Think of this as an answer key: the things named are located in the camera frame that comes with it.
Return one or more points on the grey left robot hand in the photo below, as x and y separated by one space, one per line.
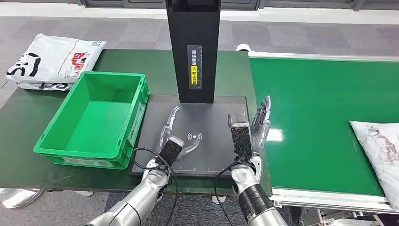
164 134

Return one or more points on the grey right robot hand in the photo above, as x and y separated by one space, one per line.
260 131

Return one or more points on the grey parcel bag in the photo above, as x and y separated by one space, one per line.
380 149

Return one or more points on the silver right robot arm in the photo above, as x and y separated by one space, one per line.
255 199

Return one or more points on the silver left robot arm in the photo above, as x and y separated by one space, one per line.
146 193

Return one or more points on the black inbound scanner machine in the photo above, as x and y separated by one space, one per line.
212 146

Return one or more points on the green conveyor belt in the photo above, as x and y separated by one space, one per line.
311 99

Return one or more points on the white conveyor end roller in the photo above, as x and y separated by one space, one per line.
243 47

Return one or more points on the green plastic crate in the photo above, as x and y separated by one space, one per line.
93 124

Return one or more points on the white table foot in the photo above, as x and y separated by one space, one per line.
84 193
219 200

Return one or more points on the white bag black red print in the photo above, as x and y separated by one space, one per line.
53 56

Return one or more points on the shiny silver round base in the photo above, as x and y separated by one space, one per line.
18 197

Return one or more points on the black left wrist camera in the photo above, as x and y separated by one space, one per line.
170 151

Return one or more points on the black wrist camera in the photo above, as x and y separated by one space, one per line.
241 140
170 151

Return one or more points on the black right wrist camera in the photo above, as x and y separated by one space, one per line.
241 140

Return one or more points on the aluminium conveyor frame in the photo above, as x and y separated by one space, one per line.
311 56

